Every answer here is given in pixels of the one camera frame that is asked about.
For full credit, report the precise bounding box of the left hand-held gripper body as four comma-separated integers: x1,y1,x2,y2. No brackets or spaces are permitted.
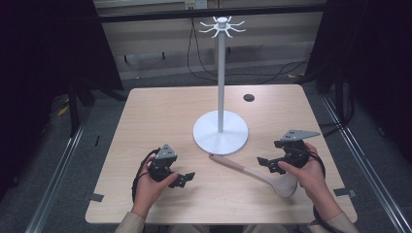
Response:
148,143,180,183

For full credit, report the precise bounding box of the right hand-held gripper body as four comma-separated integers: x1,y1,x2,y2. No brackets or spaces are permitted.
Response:
273,129,322,170

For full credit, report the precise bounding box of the wooden ladle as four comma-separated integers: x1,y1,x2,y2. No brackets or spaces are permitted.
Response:
208,152,298,199

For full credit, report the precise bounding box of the white hook stand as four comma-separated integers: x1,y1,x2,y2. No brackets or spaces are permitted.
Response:
192,15,250,156

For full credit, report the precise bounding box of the person's left hand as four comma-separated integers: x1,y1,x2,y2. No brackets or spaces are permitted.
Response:
130,154,180,220

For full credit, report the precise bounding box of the person's right hand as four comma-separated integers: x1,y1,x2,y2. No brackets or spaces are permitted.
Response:
277,142,332,204

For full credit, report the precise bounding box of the black metal stand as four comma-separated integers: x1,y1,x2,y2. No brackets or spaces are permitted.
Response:
66,76,98,138

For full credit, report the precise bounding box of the black curtain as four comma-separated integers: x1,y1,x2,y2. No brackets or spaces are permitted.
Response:
0,0,124,202
304,0,412,163

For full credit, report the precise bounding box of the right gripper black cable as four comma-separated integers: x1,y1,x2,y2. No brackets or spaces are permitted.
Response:
306,150,345,233

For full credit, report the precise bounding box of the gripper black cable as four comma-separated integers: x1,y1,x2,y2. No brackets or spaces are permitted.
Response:
306,150,345,233
130,148,162,204

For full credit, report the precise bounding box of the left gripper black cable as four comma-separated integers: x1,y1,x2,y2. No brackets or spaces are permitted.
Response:
130,148,162,204

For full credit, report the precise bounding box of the metal floor rail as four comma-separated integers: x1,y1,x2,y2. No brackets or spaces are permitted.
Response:
24,122,86,233
320,93,412,233

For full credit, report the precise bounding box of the black floor cable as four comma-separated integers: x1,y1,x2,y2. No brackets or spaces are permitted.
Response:
186,17,219,83

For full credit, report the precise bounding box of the white wall socket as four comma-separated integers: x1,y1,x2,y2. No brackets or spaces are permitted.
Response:
184,0,209,11

